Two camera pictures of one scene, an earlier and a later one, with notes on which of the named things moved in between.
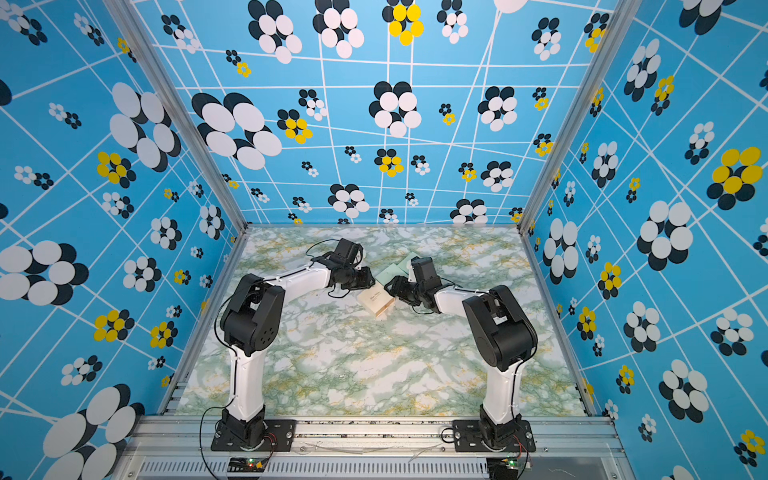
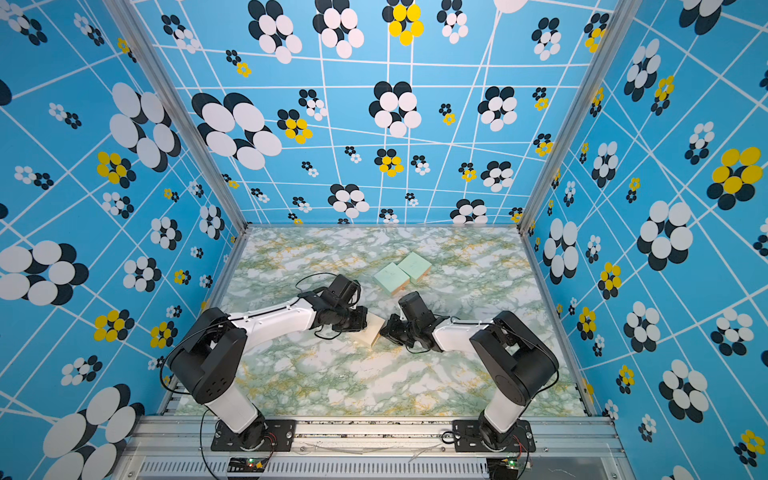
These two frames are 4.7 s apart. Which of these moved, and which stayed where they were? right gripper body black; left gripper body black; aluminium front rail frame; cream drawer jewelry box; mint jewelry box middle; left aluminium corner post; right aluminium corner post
Moved: cream drawer jewelry box; right gripper body black; left gripper body black
Stayed: mint jewelry box middle; aluminium front rail frame; right aluminium corner post; left aluminium corner post
